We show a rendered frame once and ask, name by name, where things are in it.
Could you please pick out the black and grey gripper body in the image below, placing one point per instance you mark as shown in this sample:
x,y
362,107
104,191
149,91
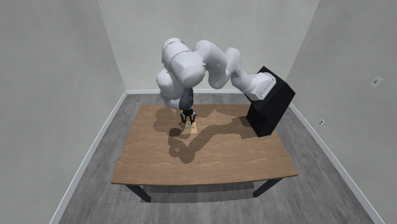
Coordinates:
x,y
188,112

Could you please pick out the tan flat mat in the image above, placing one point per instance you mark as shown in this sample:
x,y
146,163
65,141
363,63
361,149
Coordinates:
x,y
192,130

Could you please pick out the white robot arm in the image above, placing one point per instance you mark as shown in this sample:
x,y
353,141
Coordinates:
x,y
184,69

